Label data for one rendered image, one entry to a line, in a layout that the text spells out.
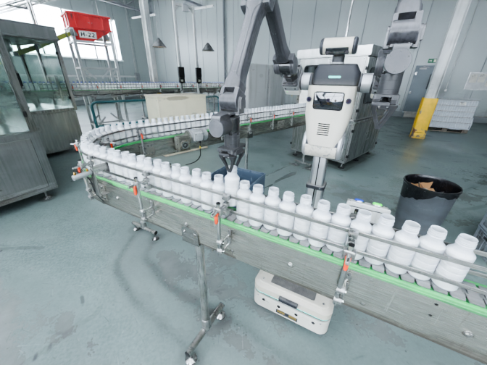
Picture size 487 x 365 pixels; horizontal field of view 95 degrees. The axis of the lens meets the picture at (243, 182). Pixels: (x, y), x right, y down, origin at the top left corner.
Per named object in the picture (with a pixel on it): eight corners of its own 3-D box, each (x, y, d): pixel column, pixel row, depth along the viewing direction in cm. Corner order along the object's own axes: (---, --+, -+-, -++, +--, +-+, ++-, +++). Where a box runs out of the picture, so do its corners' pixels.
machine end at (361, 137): (322, 142, 594) (338, 56, 509) (375, 153, 509) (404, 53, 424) (286, 154, 494) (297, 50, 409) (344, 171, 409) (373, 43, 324)
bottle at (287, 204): (277, 237, 81) (282, 198, 74) (275, 227, 87) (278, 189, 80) (294, 237, 82) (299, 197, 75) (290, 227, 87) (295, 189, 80)
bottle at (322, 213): (326, 240, 80) (335, 200, 73) (324, 250, 76) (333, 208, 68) (309, 235, 83) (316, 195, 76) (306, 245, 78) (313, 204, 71)
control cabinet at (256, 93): (254, 127, 755) (256, 63, 674) (265, 129, 722) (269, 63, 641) (236, 130, 704) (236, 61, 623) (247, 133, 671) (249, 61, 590)
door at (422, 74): (400, 117, 1013) (417, 65, 924) (400, 116, 1021) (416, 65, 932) (427, 119, 971) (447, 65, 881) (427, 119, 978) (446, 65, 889)
